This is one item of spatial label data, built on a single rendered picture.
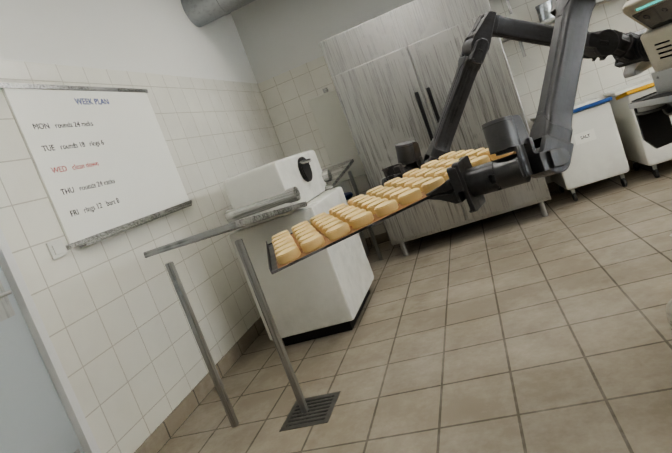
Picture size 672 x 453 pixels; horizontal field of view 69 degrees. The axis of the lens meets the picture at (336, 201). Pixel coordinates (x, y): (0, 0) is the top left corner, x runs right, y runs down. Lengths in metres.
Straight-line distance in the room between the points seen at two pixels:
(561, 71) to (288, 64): 4.55
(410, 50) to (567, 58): 3.23
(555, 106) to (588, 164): 3.60
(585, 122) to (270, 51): 3.17
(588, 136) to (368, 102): 1.85
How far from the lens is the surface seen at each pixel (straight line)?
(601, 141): 4.61
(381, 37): 4.32
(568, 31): 1.09
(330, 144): 5.23
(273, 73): 5.48
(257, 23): 5.60
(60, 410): 2.59
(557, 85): 1.03
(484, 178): 0.95
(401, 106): 4.22
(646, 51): 1.73
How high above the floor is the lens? 1.14
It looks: 6 degrees down
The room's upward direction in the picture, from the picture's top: 20 degrees counter-clockwise
